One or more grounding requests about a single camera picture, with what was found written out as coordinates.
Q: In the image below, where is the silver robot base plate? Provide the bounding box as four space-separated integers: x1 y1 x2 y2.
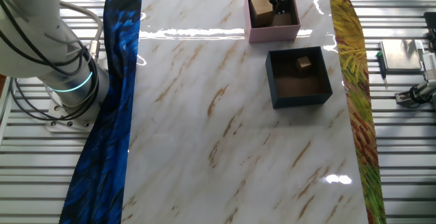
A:
46 96 97 133

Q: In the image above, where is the dark blue cardboard box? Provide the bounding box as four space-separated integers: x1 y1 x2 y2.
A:
265 46 334 110

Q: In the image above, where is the green handled screwdriver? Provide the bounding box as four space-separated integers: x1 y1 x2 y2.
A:
375 50 388 89

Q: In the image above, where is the yellow green painted cloth strip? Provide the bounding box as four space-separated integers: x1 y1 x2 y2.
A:
325 0 388 224

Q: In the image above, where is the large wooden cube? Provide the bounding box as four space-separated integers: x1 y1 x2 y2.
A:
249 0 275 28

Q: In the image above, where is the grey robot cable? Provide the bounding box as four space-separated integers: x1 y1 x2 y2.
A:
57 0 105 63

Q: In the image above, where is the silver ribbed camera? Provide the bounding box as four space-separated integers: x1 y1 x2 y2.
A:
421 51 436 80

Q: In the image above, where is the square silver metal plate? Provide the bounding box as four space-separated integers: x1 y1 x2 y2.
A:
379 39 426 72

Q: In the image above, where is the pink cardboard box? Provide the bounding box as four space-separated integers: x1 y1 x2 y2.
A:
244 0 302 44

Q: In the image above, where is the black device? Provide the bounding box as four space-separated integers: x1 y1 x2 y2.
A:
423 11 436 50

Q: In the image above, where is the blue painted cloth strip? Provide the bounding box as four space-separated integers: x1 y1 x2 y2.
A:
59 0 146 224

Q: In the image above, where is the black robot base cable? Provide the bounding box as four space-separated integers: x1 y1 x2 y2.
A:
0 0 100 122

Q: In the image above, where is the white marble pattern mat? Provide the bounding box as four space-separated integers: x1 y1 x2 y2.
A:
121 0 371 224

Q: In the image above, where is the medium wooden cube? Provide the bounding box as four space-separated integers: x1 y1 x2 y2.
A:
295 55 313 72

